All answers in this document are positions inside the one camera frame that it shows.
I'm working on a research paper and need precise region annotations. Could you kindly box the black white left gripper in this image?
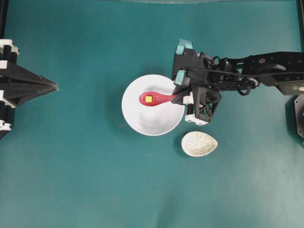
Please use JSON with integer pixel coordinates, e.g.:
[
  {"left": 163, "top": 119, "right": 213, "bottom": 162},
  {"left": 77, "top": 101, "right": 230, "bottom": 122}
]
[{"left": 0, "top": 39, "right": 59, "bottom": 131}]

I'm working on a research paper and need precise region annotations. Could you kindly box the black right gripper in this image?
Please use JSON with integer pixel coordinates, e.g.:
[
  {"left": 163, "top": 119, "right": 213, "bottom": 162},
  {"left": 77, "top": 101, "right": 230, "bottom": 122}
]
[{"left": 171, "top": 39, "right": 221, "bottom": 125}]

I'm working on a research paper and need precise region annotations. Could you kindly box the red plastic spoon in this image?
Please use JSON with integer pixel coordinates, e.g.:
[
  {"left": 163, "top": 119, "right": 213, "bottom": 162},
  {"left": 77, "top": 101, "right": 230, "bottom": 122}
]
[{"left": 139, "top": 91, "right": 175, "bottom": 106}]

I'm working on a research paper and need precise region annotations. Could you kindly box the yellow hexagonal prism block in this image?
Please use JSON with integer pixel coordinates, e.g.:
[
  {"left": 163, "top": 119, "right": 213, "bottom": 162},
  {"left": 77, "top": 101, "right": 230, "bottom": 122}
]
[{"left": 145, "top": 95, "right": 153, "bottom": 103}]

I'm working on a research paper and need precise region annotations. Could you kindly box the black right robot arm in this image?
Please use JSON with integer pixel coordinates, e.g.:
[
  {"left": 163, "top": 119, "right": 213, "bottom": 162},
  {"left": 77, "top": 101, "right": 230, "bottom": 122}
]
[{"left": 172, "top": 39, "right": 304, "bottom": 125}]

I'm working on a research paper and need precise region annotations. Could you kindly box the white round bowl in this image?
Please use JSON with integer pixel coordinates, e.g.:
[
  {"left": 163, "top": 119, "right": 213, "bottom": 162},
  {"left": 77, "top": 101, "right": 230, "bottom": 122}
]
[{"left": 122, "top": 74, "right": 185, "bottom": 136}]

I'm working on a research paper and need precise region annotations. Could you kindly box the speckled egg-shaped spoon rest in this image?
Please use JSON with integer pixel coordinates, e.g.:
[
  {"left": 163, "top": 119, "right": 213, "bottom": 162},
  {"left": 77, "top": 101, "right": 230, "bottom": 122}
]
[{"left": 181, "top": 131, "right": 218, "bottom": 157}]

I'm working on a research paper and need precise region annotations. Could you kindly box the green table mat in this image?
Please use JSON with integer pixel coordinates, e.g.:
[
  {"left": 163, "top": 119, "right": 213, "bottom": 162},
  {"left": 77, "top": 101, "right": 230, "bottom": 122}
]
[{"left": 0, "top": 0, "right": 304, "bottom": 228}]

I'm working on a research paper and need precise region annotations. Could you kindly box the black frame rail left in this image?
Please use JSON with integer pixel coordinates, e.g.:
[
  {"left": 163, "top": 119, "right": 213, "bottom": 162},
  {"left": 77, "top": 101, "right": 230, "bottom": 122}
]
[{"left": 0, "top": 0, "right": 9, "bottom": 39}]

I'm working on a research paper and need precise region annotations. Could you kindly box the black frame rail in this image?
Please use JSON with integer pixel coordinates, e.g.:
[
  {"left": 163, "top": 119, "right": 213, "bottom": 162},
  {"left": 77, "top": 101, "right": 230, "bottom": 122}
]
[
  {"left": 0, "top": 0, "right": 9, "bottom": 39},
  {"left": 296, "top": 0, "right": 304, "bottom": 52}
]

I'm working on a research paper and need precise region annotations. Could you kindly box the black frame rail right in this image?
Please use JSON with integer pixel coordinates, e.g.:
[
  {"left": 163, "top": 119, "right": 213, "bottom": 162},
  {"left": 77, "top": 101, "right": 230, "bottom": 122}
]
[{"left": 296, "top": 0, "right": 304, "bottom": 52}]

